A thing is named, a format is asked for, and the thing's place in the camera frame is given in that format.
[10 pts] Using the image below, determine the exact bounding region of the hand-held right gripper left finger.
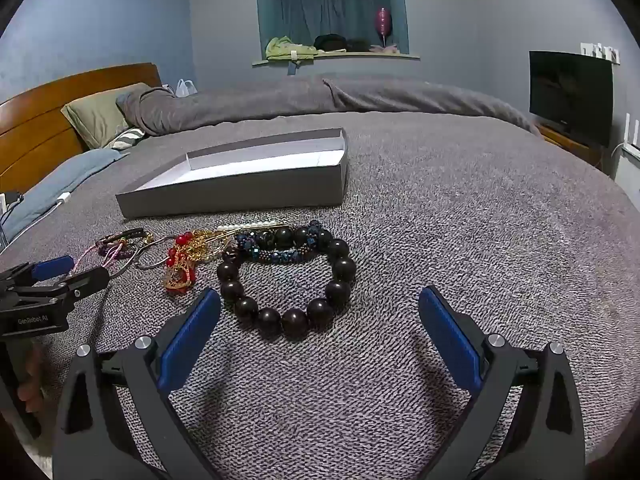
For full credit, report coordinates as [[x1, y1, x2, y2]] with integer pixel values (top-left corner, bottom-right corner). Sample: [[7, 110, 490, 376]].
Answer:
[[52, 287, 223, 480]]

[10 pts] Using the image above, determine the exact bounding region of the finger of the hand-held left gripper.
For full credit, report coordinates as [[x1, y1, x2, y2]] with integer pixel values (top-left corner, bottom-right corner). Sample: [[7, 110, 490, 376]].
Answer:
[[15, 266, 111, 311], [0, 255, 76, 288]]

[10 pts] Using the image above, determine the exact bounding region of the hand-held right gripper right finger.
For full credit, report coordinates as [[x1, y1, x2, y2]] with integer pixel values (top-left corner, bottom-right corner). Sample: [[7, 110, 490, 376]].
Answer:
[[417, 285, 586, 480]]

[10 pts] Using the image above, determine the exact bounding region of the pink cord bracelet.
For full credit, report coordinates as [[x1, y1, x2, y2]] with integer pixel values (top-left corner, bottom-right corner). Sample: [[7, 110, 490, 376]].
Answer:
[[75, 240, 151, 272]]

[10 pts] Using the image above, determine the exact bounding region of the black hair tie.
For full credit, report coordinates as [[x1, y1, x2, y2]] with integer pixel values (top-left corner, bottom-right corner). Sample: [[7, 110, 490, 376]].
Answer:
[[95, 227, 152, 248]]

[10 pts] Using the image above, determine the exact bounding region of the red and gold ornament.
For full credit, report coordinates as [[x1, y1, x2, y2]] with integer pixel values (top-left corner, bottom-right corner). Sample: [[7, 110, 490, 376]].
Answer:
[[164, 231, 221, 295]]

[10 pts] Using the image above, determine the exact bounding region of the thin silver bangle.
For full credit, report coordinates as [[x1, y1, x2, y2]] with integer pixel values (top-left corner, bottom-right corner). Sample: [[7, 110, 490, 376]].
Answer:
[[133, 237, 177, 272]]

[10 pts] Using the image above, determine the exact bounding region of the black bead bracelet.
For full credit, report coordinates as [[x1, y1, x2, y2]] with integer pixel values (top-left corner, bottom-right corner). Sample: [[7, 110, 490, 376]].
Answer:
[[216, 226, 357, 339]]

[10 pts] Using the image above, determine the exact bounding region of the blue bead bracelet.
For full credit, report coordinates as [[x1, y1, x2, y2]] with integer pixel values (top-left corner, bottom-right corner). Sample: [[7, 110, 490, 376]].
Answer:
[[235, 220, 331, 264]]

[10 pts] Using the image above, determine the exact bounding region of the grey cardboard box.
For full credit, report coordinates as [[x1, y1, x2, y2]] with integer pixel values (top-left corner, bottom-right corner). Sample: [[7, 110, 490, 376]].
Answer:
[[115, 127, 349, 219]]

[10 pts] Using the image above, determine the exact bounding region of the person's left hand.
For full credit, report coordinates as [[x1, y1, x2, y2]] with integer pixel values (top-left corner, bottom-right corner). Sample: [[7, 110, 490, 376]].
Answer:
[[16, 344, 47, 412]]

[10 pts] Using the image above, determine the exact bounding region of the blue pillow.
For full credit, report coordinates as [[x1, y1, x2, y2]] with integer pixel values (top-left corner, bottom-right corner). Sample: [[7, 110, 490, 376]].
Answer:
[[0, 149, 129, 247]]

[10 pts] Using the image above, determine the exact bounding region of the gold round brooch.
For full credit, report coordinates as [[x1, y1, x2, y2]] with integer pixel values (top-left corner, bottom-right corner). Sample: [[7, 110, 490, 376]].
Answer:
[[192, 230, 242, 262]]

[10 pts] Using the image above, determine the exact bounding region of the grey bed cover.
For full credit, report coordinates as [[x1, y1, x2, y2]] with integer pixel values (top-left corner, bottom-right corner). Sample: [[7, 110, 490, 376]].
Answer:
[[0, 110, 640, 480]]

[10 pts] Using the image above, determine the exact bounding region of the pearl hair pin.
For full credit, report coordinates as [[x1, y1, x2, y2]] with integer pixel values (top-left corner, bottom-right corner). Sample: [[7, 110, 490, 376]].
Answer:
[[217, 221, 289, 234]]

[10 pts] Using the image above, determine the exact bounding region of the striped pillow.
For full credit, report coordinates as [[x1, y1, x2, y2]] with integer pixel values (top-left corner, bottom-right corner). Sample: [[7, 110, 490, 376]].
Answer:
[[107, 127, 147, 151]]

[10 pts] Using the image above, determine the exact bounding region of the wooden headboard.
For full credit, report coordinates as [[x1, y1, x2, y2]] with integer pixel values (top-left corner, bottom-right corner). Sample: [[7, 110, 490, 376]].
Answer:
[[0, 62, 163, 196]]

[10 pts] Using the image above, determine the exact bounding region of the green pillow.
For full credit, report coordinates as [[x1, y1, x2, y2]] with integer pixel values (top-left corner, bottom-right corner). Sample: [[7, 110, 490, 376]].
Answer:
[[61, 82, 151, 150]]

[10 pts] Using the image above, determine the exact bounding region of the wooden television stand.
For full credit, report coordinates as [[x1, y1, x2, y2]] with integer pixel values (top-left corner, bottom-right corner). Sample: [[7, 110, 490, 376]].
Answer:
[[537, 124, 609, 172]]

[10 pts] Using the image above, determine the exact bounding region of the grey duvet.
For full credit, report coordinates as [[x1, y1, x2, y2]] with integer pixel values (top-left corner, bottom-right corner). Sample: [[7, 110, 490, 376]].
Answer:
[[116, 77, 542, 137]]

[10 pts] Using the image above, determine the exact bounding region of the black television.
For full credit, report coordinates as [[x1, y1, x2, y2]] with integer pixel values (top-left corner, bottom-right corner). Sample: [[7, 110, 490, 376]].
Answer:
[[529, 50, 615, 149]]

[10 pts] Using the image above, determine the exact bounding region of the white router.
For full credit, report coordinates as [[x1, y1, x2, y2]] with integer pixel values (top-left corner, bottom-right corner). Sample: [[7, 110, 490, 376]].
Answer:
[[622, 112, 640, 162]]

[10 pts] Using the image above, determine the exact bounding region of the window sill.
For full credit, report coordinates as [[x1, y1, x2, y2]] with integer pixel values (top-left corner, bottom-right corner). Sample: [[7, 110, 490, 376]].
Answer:
[[251, 51, 421, 67]]

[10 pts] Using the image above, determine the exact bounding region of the green cloth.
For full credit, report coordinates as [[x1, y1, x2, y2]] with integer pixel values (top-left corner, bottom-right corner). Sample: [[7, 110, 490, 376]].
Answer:
[[265, 36, 317, 60]]

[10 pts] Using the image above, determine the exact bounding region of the black hat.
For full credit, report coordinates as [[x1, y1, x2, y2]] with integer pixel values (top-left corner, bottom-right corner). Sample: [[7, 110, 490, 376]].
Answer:
[[313, 34, 372, 54]]

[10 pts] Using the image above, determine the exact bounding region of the teal curtain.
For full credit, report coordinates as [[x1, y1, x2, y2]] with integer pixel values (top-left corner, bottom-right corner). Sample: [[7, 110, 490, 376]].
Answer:
[[255, 0, 409, 57]]

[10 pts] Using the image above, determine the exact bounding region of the white charger with cable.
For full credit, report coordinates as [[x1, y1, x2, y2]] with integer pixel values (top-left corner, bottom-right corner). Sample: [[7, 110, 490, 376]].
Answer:
[[0, 191, 72, 241]]

